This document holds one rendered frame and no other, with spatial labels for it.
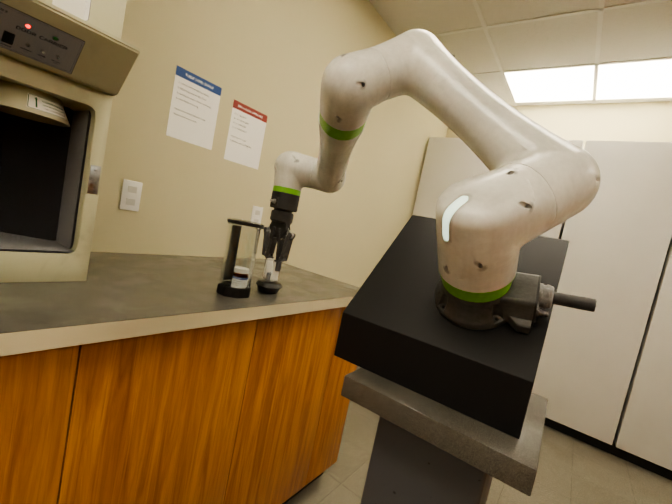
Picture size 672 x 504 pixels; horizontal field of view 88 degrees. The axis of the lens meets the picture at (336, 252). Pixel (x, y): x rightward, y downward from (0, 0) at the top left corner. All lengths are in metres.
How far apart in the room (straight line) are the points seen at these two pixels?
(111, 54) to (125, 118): 0.58
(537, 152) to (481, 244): 0.20
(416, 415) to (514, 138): 0.49
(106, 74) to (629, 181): 3.07
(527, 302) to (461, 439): 0.24
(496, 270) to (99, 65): 0.92
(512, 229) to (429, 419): 0.32
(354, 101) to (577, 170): 0.42
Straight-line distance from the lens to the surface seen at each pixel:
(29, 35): 0.98
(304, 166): 1.14
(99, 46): 0.99
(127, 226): 1.57
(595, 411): 3.30
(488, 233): 0.54
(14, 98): 1.05
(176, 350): 0.95
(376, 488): 0.81
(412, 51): 0.84
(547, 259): 0.83
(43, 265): 1.07
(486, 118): 0.72
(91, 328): 0.81
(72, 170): 1.14
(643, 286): 3.17
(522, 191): 0.58
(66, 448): 0.95
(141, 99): 1.59
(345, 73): 0.77
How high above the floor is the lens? 1.22
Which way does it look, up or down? 5 degrees down
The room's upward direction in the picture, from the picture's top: 12 degrees clockwise
